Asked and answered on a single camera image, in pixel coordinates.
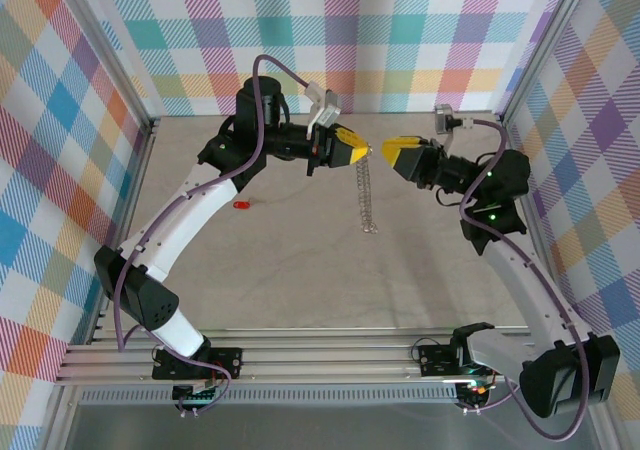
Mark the wide aluminium base rail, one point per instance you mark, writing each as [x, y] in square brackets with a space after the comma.
[325, 360]

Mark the grey metal sheet panel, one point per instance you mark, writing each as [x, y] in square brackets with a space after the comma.
[325, 427]

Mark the aluminium frame post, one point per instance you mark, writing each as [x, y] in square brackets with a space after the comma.
[112, 55]
[545, 45]

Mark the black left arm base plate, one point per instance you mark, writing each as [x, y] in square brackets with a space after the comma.
[225, 360]

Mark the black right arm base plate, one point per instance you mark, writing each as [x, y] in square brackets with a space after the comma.
[435, 362]

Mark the aluminium side rail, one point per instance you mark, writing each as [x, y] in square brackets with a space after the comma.
[137, 170]
[540, 230]

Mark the small red key tag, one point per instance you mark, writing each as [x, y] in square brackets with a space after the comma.
[241, 205]

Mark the circuit board orange part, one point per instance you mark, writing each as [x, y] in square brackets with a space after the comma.
[475, 391]

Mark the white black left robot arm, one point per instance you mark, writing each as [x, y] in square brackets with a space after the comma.
[190, 210]

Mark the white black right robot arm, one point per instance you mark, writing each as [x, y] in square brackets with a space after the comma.
[515, 275]

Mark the circuit board green terminals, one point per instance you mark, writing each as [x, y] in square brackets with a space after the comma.
[190, 397]

